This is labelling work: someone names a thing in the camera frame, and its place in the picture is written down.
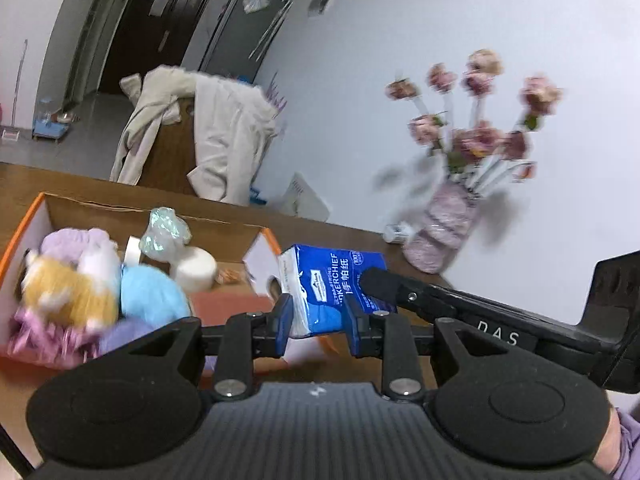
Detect light blue fluffy cloth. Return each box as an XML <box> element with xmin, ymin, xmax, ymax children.
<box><xmin>120</xmin><ymin>264</ymin><xmax>194</xmax><ymax>324</ymax></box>

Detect white folded umbrella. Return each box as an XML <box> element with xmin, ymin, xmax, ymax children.
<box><xmin>248</xmin><ymin>0</ymin><xmax>296</xmax><ymax>61</ymax></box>

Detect dark brown door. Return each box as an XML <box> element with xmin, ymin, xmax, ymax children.
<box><xmin>97</xmin><ymin>0</ymin><xmax>221</xmax><ymax>96</ymax></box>

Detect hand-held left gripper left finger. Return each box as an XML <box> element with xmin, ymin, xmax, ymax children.
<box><xmin>107</xmin><ymin>294</ymin><xmax>294</xmax><ymax>401</ymax></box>

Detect wooden chair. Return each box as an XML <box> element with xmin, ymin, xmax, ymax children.
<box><xmin>137</xmin><ymin>97</ymin><xmax>202</xmax><ymax>196</ymax></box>

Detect grey fridge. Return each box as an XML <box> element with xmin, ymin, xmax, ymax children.
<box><xmin>200</xmin><ymin>0</ymin><xmax>296</xmax><ymax>84</ymax></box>

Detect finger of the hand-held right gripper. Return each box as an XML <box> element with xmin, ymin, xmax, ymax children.
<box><xmin>361</xmin><ymin>267</ymin><xmax>471</xmax><ymax>318</ymax></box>

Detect clear plastic bag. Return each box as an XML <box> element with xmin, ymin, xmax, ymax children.
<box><xmin>139</xmin><ymin>207</ymin><xmax>193</xmax><ymax>264</ymax></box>

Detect blue tissue pack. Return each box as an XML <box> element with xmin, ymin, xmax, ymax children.
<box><xmin>277</xmin><ymin>244</ymin><xmax>399</xmax><ymax>339</ymax></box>

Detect red cardboard box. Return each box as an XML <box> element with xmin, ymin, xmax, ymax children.
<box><xmin>0</xmin><ymin>192</ymin><xmax>347</xmax><ymax>374</ymax></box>

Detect yellow white plush toy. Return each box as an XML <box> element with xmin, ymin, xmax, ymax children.
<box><xmin>20</xmin><ymin>230</ymin><xmax>124</xmax><ymax>331</ymax></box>

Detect lavender knit cloth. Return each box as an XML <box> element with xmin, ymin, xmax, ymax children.
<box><xmin>97</xmin><ymin>317</ymin><xmax>218</xmax><ymax>377</ymax></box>

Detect blue floor tray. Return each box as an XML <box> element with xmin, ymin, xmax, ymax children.
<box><xmin>32</xmin><ymin>115</ymin><xmax>71</xmax><ymax>141</ymax></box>

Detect beige coat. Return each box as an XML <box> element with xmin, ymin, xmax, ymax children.
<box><xmin>110</xmin><ymin>65</ymin><xmax>281</xmax><ymax>206</ymax></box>

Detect pink textured vase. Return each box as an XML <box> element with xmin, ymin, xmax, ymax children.
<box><xmin>402</xmin><ymin>180</ymin><xmax>484</xmax><ymax>275</ymax></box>

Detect dried pink roses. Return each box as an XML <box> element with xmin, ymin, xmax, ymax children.
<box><xmin>385</xmin><ymin>49</ymin><xmax>564</xmax><ymax>192</ymax></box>

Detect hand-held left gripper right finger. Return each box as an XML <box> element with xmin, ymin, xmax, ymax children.
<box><xmin>345</xmin><ymin>297</ymin><xmax>526</xmax><ymax>401</ymax></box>

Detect person's right forearm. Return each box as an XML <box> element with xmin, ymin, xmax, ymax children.
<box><xmin>592</xmin><ymin>405</ymin><xmax>640</xmax><ymax>479</ymax></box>

